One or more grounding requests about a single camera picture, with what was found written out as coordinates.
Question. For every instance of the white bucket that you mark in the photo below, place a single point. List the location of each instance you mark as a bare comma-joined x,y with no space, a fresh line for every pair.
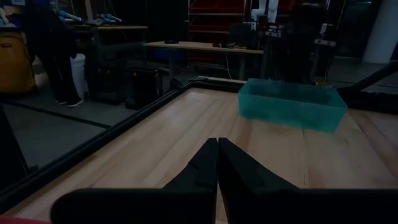
79,74

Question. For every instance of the person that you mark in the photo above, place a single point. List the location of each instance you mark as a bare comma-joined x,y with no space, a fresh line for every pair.
53,46

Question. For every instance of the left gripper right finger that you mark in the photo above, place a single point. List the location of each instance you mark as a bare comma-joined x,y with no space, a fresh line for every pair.
248,182

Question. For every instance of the black aluminium table frame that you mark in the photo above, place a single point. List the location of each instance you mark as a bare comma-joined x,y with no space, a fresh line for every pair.
93,147

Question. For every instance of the wooden workbench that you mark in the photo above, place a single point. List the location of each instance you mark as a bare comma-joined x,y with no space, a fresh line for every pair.
124,27
202,46

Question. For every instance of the red storage bin rack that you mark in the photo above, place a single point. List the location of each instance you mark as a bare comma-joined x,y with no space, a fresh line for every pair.
214,18

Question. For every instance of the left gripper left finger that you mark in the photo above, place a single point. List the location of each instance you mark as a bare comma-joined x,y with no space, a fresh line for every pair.
199,177

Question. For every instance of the yellow container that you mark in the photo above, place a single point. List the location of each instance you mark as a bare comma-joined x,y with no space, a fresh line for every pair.
15,62

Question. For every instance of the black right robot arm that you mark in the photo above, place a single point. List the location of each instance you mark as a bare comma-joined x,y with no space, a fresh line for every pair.
298,46

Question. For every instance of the red plastic bin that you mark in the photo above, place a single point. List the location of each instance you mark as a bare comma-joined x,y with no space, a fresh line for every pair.
18,221

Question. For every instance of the teal plastic bin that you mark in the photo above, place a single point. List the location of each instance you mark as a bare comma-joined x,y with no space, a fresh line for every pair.
292,109

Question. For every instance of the black waste bin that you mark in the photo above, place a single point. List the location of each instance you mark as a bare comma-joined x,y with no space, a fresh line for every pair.
144,90

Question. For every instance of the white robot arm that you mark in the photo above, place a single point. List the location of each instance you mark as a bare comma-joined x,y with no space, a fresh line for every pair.
273,9

